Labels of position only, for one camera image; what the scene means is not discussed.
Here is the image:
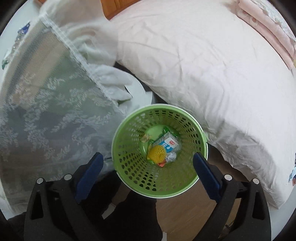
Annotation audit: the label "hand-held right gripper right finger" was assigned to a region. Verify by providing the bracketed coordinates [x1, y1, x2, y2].
[193, 153, 272, 241]

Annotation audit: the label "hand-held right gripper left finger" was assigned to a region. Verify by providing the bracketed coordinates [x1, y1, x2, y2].
[24, 152, 104, 241]

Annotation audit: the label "white foil wrapper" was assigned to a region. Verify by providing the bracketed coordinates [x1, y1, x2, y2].
[158, 152, 177, 168]

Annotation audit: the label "green plastic mesh basket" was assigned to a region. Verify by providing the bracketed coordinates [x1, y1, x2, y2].
[111, 104, 209, 199]

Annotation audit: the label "blue and white milk carton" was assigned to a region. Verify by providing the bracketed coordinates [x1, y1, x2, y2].
[151, 133, 180, 155]

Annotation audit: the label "yellow foam fruit net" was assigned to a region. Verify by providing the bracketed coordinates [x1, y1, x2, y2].
[147, 146, 166, 164]

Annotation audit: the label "person's dark pants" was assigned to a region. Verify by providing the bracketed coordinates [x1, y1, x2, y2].
[80, 175, 163, 241]

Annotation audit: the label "patterned cloth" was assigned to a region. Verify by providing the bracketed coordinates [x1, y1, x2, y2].
[289, 155, 296, 186]

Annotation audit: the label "white round table base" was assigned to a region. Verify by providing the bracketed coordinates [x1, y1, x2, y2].
[125, 80, 153, 110]

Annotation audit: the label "bed with pink sheet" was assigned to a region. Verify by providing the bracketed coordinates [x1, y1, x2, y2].
[110, 0, 296, 209]

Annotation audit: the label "blue and white packet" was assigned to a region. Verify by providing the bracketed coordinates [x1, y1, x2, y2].
[20, 21, 32, 35]

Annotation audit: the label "folded pink blanket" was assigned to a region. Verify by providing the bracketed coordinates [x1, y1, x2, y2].
[236, 0, 296, 70]

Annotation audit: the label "wooden headboard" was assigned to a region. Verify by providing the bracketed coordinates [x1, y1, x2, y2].
[101, 0, 130, 20]

